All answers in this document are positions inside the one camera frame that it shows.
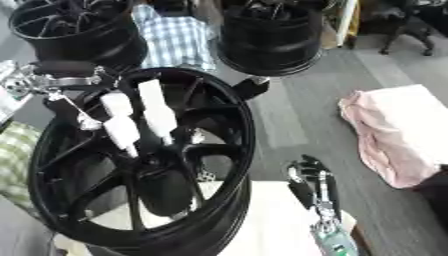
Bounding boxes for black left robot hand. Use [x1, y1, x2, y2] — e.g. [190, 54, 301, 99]
[29, 60, 119, 132]

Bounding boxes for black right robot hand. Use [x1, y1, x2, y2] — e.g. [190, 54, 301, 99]
[283, 154, 345, 222]

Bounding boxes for black spoked wheel rim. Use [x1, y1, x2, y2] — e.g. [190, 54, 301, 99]
[7, 0, 151, 69]

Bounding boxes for white pin with short head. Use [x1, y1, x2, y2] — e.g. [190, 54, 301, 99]
[98, 92, 135, 119]

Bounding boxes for white pin with tapered head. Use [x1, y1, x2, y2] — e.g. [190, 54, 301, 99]
[101, 115, 142, 159]

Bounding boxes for large black spoked wheel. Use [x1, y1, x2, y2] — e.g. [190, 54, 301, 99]
[26, 67, 259, 256]

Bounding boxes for black wheel rim barrel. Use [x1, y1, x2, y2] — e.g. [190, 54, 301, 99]
[217, 0, 326, 78]

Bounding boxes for pink cloth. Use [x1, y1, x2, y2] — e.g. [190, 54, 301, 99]
[336, 89, 443, 190]

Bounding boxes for person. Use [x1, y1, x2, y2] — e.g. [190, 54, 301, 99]
[131, 0, 219, 72]

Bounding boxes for black office chair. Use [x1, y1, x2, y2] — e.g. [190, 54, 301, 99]
[358, 0, 448, 57]

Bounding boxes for black bracket behind wheel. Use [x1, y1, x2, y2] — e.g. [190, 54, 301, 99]
[231, 76, 272, 102]

